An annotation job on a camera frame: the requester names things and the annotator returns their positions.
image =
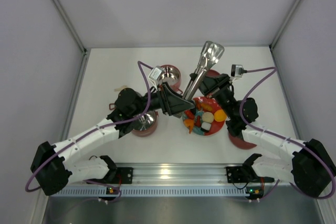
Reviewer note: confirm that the pink steel bowl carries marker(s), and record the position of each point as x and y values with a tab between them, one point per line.
171	75
146	124

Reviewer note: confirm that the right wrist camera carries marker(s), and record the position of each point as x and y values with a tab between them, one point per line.
237	71

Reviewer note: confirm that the white sushi roll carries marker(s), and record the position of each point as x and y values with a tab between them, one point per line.
205	127

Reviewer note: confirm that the pink steel bowl far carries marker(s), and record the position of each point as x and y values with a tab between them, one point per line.
171	75

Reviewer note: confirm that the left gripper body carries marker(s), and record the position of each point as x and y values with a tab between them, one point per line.
165	99

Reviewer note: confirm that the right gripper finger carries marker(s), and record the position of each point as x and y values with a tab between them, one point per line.
208	91
211	81

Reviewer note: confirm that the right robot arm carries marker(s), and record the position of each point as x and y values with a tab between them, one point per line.
306	165

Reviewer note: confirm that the grey lunch box lid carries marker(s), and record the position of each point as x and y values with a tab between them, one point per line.
112	105

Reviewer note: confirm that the steamed bun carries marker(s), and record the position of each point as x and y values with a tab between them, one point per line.
207	117

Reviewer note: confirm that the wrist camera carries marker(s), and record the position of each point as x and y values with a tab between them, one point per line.
155	74
237	71

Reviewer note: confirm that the pink steel bowl near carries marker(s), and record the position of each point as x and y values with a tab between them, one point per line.
146	124

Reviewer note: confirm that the slotted cable duct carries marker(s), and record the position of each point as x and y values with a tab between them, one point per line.
154	191

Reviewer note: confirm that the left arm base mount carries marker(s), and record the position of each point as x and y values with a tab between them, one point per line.
115	174

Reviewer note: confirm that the red sausage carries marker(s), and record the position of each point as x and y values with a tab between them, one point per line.
190	115

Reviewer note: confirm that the red and teal plate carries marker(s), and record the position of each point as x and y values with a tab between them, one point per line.
198	111

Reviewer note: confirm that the salmon piece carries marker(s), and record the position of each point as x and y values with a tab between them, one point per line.
189	123

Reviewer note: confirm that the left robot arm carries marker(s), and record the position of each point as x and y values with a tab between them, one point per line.
57	165

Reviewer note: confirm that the beige toy piece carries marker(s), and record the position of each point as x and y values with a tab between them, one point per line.
120	88

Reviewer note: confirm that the aluminium rail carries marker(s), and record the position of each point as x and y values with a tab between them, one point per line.
165	174

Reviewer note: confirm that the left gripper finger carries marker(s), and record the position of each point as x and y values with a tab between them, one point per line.
173	98
181	107

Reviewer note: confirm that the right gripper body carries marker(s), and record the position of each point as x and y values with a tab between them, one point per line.
213	84

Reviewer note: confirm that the steel serving tongs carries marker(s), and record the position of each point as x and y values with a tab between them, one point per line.
210	56

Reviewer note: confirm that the dark red lid near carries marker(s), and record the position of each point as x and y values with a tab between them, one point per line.
238	141

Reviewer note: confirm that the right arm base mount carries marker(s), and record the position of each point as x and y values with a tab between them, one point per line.
243	173

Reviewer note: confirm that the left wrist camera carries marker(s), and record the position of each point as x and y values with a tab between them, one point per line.
155	74

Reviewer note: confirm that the dark red lid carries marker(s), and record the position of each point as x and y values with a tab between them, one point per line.
238	141
212	73

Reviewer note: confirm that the dark red lid far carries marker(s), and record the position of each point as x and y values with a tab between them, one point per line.
212	73

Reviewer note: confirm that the fried orange piece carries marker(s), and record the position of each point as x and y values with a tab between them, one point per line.
206	107

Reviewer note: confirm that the orange half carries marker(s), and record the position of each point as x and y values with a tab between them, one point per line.
220	116

